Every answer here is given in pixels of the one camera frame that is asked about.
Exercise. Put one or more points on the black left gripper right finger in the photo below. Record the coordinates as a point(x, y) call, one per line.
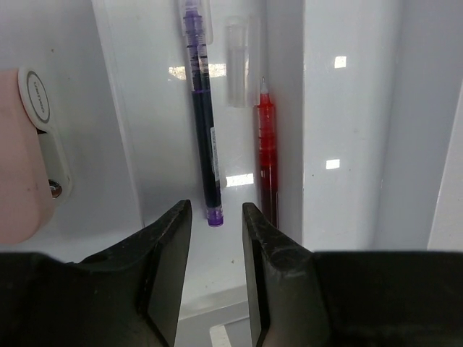
point(386, 298)

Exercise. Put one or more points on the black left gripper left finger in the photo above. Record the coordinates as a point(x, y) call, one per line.
point(126, 295)

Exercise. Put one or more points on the red gel pen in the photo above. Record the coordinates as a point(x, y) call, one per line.
point(268, 159)

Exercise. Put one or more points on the clear pen cap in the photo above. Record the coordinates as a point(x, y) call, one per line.
point(243, 61)

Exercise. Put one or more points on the purple gel pen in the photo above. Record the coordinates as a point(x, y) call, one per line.
point(196, 25)

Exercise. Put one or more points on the white compartment tray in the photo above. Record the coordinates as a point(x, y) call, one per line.
point(368, 105)

